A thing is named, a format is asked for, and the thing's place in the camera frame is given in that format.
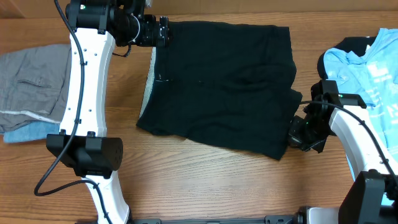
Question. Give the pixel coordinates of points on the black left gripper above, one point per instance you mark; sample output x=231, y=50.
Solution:
x=149, y=38

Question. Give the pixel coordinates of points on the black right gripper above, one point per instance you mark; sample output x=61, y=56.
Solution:
x=296, y=139

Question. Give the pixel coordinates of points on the black shorts with mesh lining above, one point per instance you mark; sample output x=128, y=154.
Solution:
x=225, y=85

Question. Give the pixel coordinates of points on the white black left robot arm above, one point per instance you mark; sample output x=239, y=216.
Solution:
x=82, y=143

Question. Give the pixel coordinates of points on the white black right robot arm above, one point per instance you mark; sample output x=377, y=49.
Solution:
x=372, y=198

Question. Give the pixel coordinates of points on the light blue t-shirt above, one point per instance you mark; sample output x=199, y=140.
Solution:
x=373, y=76

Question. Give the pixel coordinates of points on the black garment under blue shirt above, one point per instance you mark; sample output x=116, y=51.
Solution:
x=348, y=44

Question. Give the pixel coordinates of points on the folded grey shorts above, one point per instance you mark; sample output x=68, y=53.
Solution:
x=34, y=85

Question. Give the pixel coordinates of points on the folded blue cloth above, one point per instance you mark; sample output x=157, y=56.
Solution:
x=31, y=132

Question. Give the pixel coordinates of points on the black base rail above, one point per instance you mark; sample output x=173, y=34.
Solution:
x=270, y=219

